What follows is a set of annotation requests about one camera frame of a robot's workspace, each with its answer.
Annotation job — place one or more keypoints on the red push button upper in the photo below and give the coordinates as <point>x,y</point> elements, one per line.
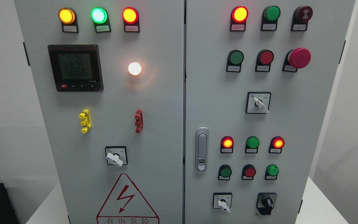
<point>264,59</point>

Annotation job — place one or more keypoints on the yellow indicator light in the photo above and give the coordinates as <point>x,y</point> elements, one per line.
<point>69,20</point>

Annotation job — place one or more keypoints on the green push button lower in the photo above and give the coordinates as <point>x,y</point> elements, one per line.
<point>224,172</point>

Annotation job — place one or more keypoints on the red electrical hazard sticker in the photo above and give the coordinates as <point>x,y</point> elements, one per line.
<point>125,204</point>

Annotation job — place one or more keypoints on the red push button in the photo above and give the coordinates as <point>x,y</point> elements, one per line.
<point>264,59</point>
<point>248,172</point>

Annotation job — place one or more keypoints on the black rotary knob switch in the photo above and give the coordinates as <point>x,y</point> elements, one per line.
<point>266,202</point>

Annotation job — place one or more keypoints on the white selector switch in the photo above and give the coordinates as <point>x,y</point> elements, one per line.
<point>258,102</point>
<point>222,201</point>

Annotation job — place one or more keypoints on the red indicator lower right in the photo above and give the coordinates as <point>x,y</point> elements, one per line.
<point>276,145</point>

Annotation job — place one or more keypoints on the white selector switch left door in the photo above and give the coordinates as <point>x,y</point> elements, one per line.
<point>116,155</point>

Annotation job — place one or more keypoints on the red lit indicator light left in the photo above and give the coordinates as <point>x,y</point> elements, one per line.
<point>131,20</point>

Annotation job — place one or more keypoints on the grey cabinet right door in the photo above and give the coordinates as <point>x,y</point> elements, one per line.
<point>216,99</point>

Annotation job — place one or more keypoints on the red black buzzer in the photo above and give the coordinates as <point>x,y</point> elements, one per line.
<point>301,16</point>

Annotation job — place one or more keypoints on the red push button lower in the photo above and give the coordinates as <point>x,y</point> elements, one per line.
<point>248,172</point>

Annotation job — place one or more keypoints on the white selector switch upper right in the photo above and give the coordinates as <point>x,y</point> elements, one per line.
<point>258,102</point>

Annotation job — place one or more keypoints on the yellow terminal connector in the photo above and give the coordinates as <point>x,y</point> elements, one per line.
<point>85,120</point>

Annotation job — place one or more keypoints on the red terminal connector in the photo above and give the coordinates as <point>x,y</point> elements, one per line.
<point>139,121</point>

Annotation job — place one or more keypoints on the grey cabinet door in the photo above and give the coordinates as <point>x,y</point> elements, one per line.
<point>216,99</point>
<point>155,155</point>

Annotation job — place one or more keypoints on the green lit indicator light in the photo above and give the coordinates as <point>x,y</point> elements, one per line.
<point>100,19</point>

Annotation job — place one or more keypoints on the red emergency stop button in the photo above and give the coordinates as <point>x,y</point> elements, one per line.
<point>296,59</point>

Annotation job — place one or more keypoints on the green indicator top right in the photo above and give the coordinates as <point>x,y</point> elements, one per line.
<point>270,18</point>

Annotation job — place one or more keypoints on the black digital power meter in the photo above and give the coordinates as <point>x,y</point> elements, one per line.
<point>76,67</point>

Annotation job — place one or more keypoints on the green push button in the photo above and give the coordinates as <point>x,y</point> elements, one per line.
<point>224,172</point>
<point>234,61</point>

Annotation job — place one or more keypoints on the green button lower right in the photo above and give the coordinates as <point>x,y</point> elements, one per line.
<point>271,172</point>

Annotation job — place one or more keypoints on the green push button upper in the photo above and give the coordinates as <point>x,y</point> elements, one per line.
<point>234,61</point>

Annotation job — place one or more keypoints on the silver door handle lock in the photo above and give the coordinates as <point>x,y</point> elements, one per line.
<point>201,148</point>

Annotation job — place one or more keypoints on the grey cabinet left door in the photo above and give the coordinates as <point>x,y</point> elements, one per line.
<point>155,155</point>

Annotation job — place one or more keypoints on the red lit indicator top right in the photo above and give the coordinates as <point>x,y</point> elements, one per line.
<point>238,19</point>

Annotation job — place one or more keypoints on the green indicator lower middle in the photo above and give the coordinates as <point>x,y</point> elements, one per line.
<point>252,145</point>

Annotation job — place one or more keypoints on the red indicator lower left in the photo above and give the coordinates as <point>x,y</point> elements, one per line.
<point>227,144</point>

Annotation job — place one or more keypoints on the white lit indicator lamp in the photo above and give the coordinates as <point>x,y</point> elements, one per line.
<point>134,68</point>

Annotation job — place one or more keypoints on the white selector switch bottom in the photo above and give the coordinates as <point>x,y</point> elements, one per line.
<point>222,201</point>

